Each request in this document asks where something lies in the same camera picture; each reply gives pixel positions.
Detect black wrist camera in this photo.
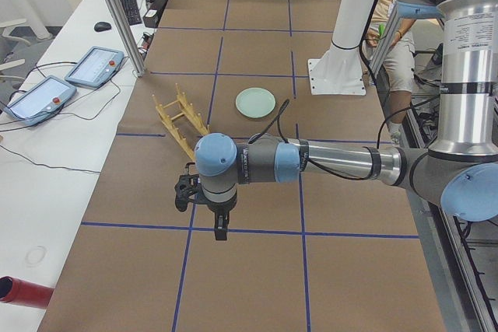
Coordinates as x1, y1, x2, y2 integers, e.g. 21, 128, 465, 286
174, 173, 205, 212

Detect wooden dish rack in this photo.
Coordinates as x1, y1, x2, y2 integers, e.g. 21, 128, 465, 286
151, 82, 211, 162

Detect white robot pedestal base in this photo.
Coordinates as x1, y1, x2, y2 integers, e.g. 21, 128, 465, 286
308, 0, 377, 96

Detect aluminium frame rack right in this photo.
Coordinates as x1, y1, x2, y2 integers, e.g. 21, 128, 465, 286
404, 12, 498, 332

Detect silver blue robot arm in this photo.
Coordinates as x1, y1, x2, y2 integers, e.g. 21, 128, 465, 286
175, 0, 497, 240

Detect grey office chair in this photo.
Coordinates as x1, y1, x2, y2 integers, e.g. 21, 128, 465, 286
0, 16, 28, 84

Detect light green plate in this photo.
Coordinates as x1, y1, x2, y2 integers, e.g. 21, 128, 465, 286
235, 87, 275, 119

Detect black keyboard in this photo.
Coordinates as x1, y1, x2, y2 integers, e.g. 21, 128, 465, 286
119, 0, 142, 26

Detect person in beige shorts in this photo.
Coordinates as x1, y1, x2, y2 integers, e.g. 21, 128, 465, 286
366, 0, 415, 145

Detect aluminium frame post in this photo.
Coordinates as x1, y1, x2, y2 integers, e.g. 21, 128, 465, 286
105, 0, 146, 77

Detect blue tape grid lines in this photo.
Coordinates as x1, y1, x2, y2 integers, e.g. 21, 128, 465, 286
79, 0, 498, 332

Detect teach pendant tablet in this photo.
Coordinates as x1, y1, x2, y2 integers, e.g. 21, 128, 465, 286
4, 75, 76, 126
65, 46, 125, 88

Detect red cylinder tube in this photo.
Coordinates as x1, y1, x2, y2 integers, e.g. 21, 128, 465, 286
1, 276, 54, 309

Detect far teach pendant tablet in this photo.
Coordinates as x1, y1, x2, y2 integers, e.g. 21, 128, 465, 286
65, 46, 125, 88

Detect near teach pendant tablet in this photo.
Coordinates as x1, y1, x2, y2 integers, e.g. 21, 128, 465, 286
4, 75, 76, 126

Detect black box on desk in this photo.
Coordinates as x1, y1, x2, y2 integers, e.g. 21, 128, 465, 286
142, 0, 167, 29

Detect black computer mouse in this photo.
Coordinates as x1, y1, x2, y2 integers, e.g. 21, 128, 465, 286
93, 21, 112, 33

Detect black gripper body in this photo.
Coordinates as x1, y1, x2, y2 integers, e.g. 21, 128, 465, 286
207, 194, 237, 215

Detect black pendant cable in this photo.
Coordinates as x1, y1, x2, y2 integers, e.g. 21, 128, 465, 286
0, 61, 121, 174

